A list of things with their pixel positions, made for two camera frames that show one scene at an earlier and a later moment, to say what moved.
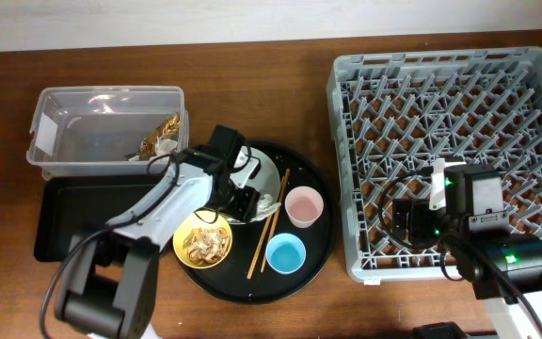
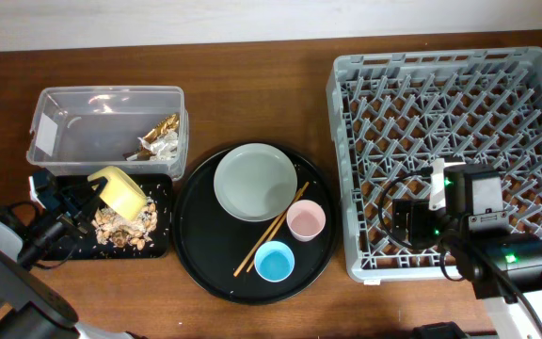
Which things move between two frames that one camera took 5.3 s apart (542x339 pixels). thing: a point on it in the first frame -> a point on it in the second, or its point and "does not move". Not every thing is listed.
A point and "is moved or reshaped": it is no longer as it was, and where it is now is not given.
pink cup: (304, 205) is moved or reshaped
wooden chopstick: (272, 229) is moved or reshaped
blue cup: (285, 252) -> (274, 261)
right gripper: (417, 210) does not move
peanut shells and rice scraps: (205, 246) is moved or reshaped
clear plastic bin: (105, 129) does not move
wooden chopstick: (267, 226) is moved or reshaped
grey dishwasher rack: (397, 114) does not move
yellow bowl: (202, 239) -> (120, 193)
